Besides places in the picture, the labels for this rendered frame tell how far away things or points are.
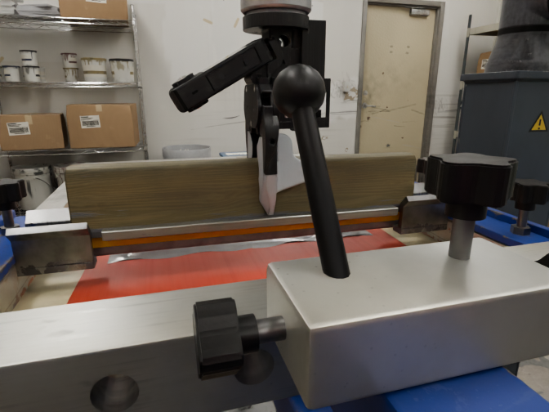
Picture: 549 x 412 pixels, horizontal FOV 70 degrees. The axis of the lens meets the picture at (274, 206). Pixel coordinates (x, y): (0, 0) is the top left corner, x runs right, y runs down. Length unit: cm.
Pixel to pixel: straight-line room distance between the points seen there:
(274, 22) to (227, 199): 19
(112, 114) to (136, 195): 323
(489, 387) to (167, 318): 15
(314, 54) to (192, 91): 14
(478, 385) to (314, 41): 36
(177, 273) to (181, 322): 26
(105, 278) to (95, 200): 9
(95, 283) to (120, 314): 25
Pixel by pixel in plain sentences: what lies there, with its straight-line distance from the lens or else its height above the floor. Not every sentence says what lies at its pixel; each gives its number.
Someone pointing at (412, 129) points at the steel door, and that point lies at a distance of 512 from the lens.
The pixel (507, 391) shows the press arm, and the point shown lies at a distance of 19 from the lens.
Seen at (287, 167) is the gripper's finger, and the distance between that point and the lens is 43.
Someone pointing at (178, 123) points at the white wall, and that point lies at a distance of 412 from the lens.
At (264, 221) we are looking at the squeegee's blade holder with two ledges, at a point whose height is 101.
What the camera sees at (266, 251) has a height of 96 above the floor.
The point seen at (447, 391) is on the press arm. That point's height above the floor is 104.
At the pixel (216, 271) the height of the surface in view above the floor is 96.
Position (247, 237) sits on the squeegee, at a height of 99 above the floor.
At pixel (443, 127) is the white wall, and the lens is 531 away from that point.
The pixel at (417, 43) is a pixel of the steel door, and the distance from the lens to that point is 511.
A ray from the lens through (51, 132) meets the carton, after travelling 378.
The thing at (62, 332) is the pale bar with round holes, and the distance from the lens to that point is 23.
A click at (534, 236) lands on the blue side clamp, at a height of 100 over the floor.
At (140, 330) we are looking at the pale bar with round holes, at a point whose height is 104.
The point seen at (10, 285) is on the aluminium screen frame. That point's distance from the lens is 45.
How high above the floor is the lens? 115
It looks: 16 degrees down
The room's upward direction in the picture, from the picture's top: straight up
